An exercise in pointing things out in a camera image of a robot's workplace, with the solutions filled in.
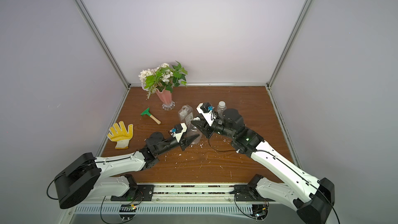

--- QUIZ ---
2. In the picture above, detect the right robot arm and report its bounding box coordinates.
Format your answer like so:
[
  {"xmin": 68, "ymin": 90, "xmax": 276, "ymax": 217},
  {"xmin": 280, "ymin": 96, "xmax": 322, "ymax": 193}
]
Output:
[{"xmin": 191, "ymin": 102, "xmax": 335, "ymax": 224}]

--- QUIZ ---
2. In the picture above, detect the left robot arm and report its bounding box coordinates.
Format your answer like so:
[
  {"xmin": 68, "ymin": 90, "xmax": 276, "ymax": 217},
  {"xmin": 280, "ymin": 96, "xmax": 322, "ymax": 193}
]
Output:
[{"xmin": 54, "ymin": 132, "xmax": 198, "ymax": 209}]

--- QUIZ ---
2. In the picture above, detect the square clear bottle with label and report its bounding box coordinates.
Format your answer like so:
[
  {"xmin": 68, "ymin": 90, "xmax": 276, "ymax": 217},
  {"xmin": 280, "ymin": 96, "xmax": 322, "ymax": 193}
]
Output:
[{"xmin": 178, "ymin": 105, "xmax": 194, "ymax": 127}]

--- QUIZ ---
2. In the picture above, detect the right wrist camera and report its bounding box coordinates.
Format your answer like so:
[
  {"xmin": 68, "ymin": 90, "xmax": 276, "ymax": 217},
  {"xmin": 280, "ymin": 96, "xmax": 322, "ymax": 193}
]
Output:
[{"xmin": 197, "ymin": 102, "xmax": 217, "ymax": 126}]

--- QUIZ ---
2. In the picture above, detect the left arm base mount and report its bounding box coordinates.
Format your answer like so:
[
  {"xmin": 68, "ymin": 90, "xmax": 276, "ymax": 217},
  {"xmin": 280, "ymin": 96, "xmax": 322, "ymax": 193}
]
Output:
[{"xmin": 110, "ymin": 184, "xmax": 154, "ymax": 202}]

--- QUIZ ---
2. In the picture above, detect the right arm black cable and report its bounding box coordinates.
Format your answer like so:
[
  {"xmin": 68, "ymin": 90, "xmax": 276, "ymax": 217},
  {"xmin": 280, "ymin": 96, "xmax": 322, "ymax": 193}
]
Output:
[{"xmin": 207, "ymin": 135, "xmax": 237, "ymax": 153}]

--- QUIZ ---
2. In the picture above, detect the round clear bottle front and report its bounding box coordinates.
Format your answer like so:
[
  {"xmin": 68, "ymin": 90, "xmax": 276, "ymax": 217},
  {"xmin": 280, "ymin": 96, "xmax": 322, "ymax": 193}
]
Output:
[{"xmin": 217, "ymin": 101, "xmax": 227, "ymax": 118}]

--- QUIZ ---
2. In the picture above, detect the green scraper wooden handle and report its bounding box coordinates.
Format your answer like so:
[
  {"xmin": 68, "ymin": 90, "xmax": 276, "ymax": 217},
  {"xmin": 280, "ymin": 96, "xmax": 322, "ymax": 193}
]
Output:
[{"xmin": 141, "ymin": 107, "xmax": 161, "ymax": 125}]

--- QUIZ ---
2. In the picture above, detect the round clear bottle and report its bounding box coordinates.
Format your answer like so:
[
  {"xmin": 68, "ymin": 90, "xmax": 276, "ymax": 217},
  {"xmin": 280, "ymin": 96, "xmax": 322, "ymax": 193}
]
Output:
[
  {"xmin": 217, "ymin": 101, "xmax": 227, "ymax": 118},
  {"xmin": 187, "ymin": 124, "xmax": 202, "ymax": 145}
]

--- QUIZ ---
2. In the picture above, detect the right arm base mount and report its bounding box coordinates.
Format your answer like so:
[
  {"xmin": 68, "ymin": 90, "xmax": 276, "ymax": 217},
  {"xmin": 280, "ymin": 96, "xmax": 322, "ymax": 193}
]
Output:
[{"xmin": 230, "ymin": 185, "xmax": 274, "ymax": 202}]

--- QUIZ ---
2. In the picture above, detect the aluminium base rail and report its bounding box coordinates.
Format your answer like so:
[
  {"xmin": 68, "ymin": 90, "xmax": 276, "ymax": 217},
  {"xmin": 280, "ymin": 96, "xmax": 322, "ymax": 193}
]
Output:
[{"xmin": 69, "ymin": 184, "xmax": 291, "ymax": 221}]

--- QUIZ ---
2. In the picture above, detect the white cap small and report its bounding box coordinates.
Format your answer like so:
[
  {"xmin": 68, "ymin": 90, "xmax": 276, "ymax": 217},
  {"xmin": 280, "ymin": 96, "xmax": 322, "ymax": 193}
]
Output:
[{"xmin": 218, "ymin": 101, "xmax": 226, "ymax": 108}]

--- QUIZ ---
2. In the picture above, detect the yellow work glove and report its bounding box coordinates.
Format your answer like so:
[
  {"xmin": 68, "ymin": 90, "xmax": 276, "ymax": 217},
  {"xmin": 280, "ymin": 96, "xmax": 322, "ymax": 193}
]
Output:
[{"xmin": 107, "ymin": 121, "xmax": 134, "ymax": 150}]

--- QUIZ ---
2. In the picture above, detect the pink vase with flowers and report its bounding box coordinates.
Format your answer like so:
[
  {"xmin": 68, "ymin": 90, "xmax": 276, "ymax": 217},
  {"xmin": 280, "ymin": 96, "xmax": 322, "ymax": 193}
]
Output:
[{"xmin": 138, "ymin": 61, "xmax": 188, "ymax": 111}]

